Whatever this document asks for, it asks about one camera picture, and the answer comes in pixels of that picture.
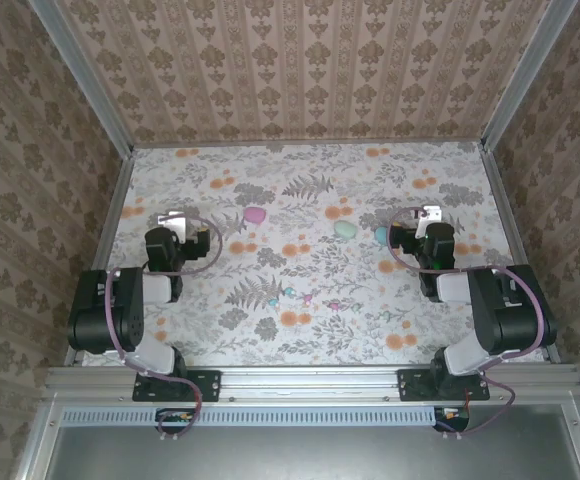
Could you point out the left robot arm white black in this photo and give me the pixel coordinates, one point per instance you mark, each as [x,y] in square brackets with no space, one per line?
[95,310]

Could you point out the mint green earbud charging case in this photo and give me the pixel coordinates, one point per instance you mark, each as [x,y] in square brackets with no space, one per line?
[345,229]

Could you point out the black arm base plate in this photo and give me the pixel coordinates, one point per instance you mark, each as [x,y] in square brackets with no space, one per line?
[210,385]
[410,385]

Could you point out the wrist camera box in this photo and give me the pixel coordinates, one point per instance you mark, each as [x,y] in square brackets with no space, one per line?
[172,218]
[432,212]

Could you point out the pink earbud charging case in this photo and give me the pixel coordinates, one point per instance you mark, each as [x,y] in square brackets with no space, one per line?
[254,215]

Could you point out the floral patterned tablecloth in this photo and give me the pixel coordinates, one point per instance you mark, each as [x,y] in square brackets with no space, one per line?
[320,280]

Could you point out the blue earbud charging case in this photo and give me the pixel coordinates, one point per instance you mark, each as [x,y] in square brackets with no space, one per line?
[381,236]

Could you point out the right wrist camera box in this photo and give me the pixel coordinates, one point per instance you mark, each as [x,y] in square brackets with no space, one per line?
[432,212]

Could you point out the aluminium frame post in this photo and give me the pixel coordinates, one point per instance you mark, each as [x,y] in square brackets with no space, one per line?
[526,75]
[87,82]

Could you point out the long aluminium mounting rail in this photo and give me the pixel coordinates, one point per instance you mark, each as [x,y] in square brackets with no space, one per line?
[310,382]

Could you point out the grey metal panel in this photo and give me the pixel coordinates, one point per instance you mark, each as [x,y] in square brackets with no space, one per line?
[320,455]

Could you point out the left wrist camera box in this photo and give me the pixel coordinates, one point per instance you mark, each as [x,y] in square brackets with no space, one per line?
[172,218]

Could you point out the aluminium side rail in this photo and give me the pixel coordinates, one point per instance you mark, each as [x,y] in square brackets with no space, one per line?
[505,210]
[110,225]

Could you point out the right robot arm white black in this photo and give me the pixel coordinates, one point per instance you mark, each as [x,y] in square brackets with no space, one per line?
[515,325]

